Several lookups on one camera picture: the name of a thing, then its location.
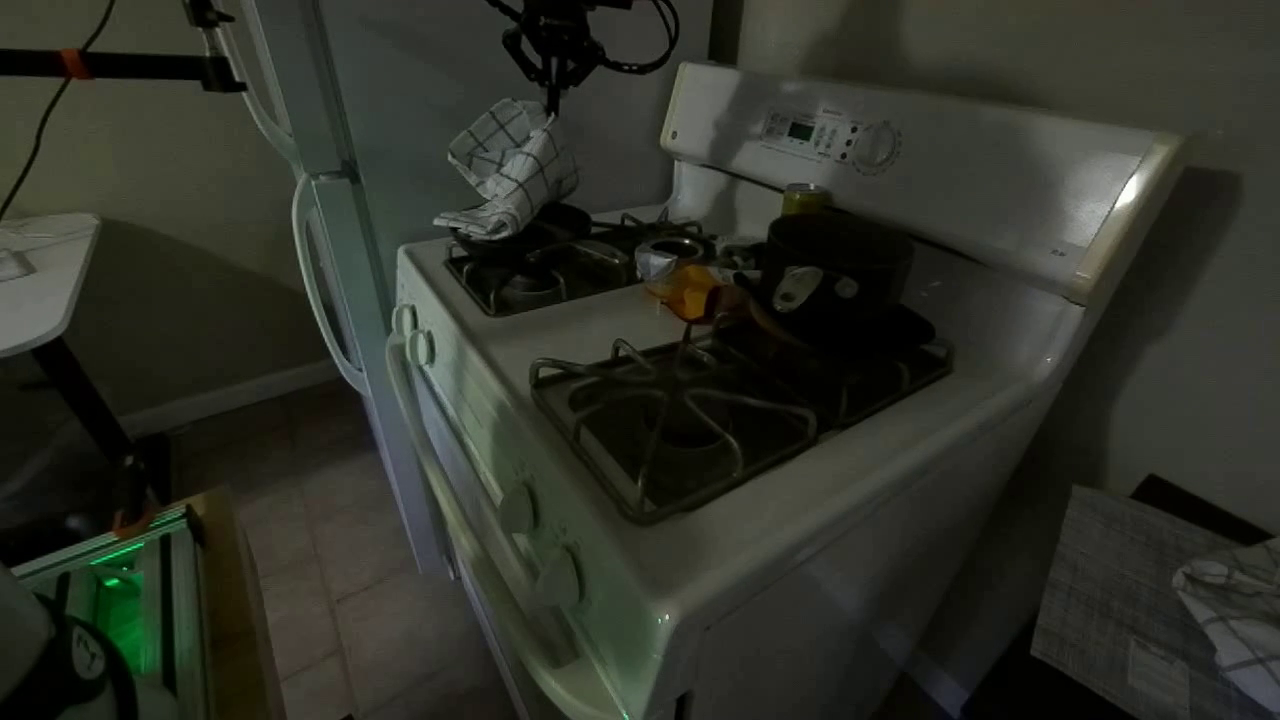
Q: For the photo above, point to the wooden board edge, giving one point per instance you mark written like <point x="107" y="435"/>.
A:
<point x="241" y="613"/>

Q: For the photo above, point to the white stove knob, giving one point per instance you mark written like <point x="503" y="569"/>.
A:
<point x="406" y="322"/>
<point x="517" y="509"/>
<point x="562" y="582"/>
<point x="420" y="344"/>

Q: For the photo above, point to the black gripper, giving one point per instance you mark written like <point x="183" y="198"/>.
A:
<point x="562" y="35"/>

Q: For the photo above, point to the green-lit robot stand frame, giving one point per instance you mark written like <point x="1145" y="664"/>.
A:
<point x="125" y="613"/>

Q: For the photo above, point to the white checked kitchen towel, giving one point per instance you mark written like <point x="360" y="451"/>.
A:
<point x="505" y="163"/>

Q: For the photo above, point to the small metal cup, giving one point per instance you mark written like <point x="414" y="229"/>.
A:
<point x="664" y="256"/>

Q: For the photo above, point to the small orange container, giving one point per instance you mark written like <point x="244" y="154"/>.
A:
<point x="693" y="291"/>

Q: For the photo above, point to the black frying pan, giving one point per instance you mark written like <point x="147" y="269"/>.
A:
<point x="562" y="226"/>

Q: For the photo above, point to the black cooking pot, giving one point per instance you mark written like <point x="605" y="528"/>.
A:
<point x="853" y="261"/>

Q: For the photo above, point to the white refrigerator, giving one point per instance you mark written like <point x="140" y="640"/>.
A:
<point x="403" y="134"/>

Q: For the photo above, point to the gridded paper sheet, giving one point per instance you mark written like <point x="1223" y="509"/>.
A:
<point x="1123" y="601"/>

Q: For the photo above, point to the black tripod bar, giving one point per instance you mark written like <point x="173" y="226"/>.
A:
<point x="133" y="64"/>

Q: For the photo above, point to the white table with black leg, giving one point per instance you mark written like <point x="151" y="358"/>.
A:
<point x="40" y="285"/>

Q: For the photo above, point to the white GE gas stove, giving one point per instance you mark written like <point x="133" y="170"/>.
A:
<point x="933" y="452"/>

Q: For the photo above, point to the checked cloth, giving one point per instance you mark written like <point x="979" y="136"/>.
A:
<point x="1240" y="613"/>

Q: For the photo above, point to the black burner grate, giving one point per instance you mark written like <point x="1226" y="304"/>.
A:
<point x="532" y="283"/>
<point x="664" y="424"/>

